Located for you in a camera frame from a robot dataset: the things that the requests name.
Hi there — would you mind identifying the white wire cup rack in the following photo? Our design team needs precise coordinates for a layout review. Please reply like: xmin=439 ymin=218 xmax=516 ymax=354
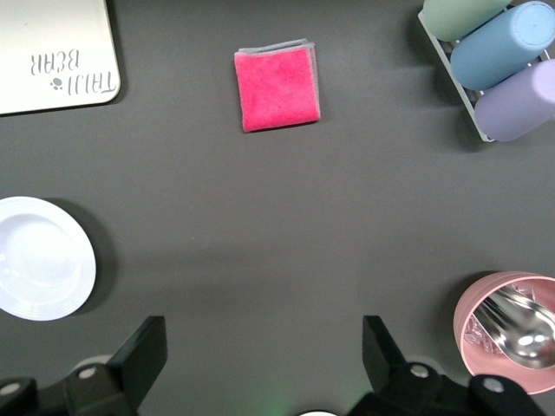
xmin=417 ymin=0 xmax=555 ymax=144

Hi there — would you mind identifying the blue cup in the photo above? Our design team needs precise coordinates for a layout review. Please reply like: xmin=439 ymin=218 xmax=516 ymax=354
xmin=449 ymin=0 xmax=555 ymax=92

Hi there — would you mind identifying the purple cup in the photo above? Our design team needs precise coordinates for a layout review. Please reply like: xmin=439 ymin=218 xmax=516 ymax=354
xmin=473 ymin=57 xmax=555 ymax=143

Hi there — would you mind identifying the beige bear print tray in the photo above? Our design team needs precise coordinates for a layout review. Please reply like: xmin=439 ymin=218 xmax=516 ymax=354
xmin=0 ymin=0 xmax=123 ymax=117

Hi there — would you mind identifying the metal scoop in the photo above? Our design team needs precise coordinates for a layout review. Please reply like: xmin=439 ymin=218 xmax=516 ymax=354
xmin=473 ymin=289 xmax=555 ymax=371

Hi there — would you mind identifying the white round plate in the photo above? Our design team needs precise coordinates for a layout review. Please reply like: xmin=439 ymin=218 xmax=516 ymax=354
xmin=0 ymin=196 xmax=98 ymax=322

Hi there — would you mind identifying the green cup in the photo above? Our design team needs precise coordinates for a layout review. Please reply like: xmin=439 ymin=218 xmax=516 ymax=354
xmin=421 ymin=0 xmax=513 ymax=42

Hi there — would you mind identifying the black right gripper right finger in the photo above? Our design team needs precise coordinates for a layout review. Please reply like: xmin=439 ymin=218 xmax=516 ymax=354
xmin=346 ymin=315 xmax=548 ymax=416

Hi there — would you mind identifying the pink folded cloth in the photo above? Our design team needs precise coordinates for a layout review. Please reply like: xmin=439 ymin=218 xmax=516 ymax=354
xmin=233 ymin=38 xmax=323 ymax=133

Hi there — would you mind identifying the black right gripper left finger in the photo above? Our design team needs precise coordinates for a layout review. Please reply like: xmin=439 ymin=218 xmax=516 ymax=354
xmin=0 ymin=315 xmax=168 ymax=416

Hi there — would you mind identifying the pink bowl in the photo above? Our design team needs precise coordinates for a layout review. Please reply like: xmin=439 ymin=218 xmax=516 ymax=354
xmin=452 ymin=270 xmax=555 ymax=396

